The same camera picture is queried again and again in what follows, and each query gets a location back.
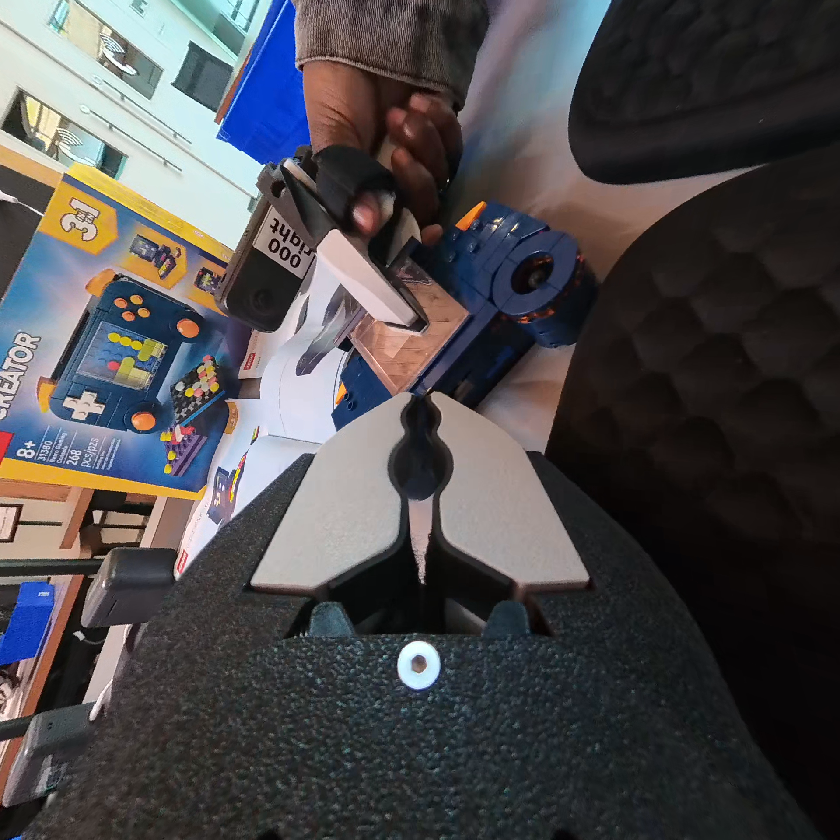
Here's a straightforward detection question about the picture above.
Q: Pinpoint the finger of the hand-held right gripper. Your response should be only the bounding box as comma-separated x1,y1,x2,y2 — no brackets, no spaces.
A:
315,228,432,333

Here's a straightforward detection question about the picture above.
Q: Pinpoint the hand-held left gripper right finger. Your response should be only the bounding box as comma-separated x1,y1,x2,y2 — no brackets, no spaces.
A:
427,392,592,595

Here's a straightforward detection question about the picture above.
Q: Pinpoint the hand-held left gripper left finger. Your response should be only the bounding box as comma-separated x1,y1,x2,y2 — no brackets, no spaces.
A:
249,392,414,595

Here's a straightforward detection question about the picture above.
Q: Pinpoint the transparent brick window panel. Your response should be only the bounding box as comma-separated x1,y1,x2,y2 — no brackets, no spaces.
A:
348,258,471,396

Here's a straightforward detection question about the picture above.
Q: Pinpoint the dark blue brick console model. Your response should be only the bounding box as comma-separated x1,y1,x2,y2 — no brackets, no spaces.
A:
331,200,599,435

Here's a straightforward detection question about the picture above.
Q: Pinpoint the person's right forearm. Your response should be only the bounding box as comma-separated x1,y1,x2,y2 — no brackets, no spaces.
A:
292,0,491,114

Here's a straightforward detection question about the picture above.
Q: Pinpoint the person's right hand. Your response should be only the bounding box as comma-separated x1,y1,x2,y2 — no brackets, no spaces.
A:
302,59,465,247

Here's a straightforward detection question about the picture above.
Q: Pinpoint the yellow blue brick set box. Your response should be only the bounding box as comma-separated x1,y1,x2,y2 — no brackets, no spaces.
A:
0,164,242,501

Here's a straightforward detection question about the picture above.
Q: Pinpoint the large blue plastic bin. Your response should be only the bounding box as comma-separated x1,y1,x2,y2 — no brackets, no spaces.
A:
215,0,314,166

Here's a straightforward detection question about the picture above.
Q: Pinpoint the black power adapter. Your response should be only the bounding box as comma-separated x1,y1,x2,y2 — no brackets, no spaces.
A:
0,701,97,809
80,546,179,631

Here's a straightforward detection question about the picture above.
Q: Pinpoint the wooden table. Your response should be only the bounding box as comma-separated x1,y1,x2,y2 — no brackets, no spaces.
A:
0,484,94,788

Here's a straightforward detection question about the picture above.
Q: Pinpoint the black pole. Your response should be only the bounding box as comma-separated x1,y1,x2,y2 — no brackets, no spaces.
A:
0,558,107,580

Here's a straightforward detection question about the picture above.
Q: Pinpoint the small blue plastic bin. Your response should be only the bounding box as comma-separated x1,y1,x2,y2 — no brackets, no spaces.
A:
0,581,56,668

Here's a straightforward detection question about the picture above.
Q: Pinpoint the large black wall panel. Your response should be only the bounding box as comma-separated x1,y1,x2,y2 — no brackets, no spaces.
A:
0,164,64,298

